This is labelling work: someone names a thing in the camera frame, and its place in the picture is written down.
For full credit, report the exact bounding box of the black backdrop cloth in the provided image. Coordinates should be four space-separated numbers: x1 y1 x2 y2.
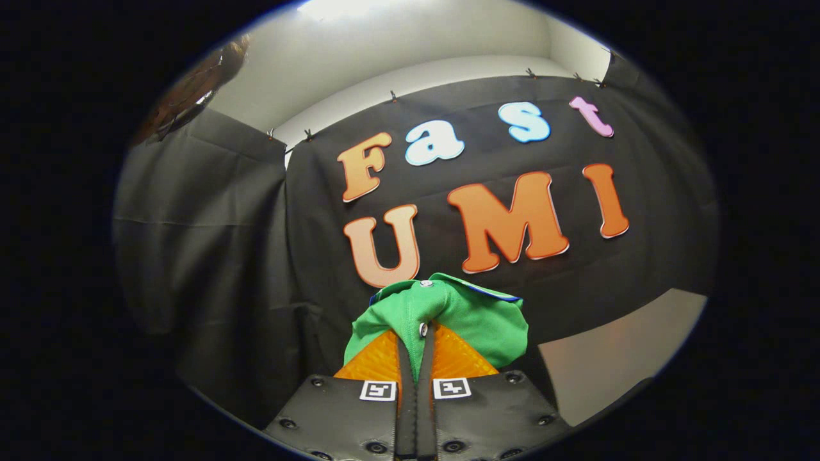
112 54 718 430

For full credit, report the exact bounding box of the grey stand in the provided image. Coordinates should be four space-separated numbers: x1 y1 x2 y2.
537 288 709 428

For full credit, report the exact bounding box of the green polo shirt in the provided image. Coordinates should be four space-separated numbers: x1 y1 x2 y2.
343 272 529 385

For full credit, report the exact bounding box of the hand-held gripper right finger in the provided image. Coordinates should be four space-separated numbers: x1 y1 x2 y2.
418 323 571 461

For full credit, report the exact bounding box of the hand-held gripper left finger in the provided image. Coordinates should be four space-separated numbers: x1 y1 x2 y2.
263 327 418 461

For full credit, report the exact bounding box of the row of black cloth clips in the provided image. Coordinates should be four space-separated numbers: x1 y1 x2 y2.
266 67 606 142

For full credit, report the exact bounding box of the dark brown object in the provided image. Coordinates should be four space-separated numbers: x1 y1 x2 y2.
135 35 252 145

